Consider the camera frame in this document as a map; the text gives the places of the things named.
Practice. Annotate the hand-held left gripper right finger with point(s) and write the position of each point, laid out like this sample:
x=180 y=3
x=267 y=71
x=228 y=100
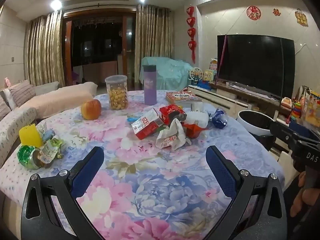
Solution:
x=222 y=172

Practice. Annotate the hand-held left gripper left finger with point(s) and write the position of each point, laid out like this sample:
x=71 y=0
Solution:
x=87 y=172

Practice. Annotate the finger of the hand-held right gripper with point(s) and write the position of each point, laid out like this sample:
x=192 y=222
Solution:
x=285 y=132
x=305 y=130

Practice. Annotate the white trash bin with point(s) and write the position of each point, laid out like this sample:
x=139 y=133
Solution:
x=252 y=125

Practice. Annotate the red white milk carton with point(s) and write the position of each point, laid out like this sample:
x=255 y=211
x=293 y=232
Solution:
x=146 y=126

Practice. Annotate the person's right hand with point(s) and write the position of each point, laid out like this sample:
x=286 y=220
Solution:
x=301 y=200

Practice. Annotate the yellow picture box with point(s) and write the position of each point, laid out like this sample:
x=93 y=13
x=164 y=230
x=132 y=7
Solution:
x=311 y=110

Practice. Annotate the toy cash register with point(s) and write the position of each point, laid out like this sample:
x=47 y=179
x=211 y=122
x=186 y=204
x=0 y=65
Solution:
x=286 y=102

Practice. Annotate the striped bag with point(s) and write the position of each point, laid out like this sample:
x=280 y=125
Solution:
x=303 y=92

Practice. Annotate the green white snack packet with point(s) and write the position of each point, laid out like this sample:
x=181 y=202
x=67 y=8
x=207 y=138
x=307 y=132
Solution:
x=50 y=150

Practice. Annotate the small red wrapper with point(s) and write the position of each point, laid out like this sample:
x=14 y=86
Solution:
x=193 y=130

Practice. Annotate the light blue wrapper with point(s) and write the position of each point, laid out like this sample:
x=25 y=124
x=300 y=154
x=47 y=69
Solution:
x=47 y=133

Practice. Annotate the white wrapper with red print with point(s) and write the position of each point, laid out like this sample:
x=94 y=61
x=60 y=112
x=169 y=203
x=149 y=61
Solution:
x=172 y=137

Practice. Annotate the red apple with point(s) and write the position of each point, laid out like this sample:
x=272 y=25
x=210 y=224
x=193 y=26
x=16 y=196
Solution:
x=91 y=110

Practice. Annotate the green foil wrapper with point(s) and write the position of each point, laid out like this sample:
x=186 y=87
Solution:
x=25 y=156

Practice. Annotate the small cyan wrapper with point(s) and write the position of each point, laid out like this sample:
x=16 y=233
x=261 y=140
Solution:
x=132 y=120

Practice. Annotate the black television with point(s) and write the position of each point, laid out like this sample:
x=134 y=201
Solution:
x=255 y=62

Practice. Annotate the pink blanket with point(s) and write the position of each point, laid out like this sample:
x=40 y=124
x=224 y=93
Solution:
x=62 y=100

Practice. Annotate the white television cabinet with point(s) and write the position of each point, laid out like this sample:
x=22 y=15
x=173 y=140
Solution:
x=212 y=96

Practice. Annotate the dark red snack wrapper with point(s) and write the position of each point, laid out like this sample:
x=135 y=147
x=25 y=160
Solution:
x=170 y=112

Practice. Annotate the clear plastic snack jar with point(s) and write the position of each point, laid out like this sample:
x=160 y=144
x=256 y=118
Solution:
x=117 y=97

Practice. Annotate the colourful children's book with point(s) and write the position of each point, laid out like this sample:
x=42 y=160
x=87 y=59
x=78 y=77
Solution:
x=182 y=97

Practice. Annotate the floral sofa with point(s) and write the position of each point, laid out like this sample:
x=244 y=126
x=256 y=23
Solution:
x=15 y=120

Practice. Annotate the blue toy base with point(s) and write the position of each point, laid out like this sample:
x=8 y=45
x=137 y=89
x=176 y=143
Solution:
x=205 y=84

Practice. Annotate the colourful toy house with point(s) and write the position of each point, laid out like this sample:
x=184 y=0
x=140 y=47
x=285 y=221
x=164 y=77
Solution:
x=210 y=75

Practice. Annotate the pink toy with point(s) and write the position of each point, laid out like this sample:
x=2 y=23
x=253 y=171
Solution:
x=213 y=63

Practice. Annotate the ferris wheel toy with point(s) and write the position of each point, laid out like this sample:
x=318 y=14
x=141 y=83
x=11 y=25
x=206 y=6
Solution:
x=196 y=74

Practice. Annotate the striped pink pillow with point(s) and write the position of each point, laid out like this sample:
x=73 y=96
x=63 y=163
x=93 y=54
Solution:
x=22 y=92

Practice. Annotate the purple thermos bottle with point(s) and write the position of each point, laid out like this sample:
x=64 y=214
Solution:
x=150 y=87

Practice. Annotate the teal covered furniture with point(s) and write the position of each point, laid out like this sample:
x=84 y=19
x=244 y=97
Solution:
x=172 y=72

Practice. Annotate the beige patterned curtain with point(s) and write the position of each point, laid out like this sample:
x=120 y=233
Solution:
x=45 y=50
x=153 y=42

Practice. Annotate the glass sliding door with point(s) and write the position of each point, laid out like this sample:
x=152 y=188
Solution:
x=100 y=42

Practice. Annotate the red hanging heart decoration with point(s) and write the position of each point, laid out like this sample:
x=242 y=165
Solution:
x=191 y=32

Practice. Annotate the gold wall sticker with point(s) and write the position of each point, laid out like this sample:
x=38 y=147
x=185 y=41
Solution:
x=301 y=17

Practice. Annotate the small red wall sticker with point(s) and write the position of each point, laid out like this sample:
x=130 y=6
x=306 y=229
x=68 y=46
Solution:
x=276 y=12

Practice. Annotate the round red wall sticker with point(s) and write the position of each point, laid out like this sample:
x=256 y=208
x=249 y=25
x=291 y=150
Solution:
x=253 y=12

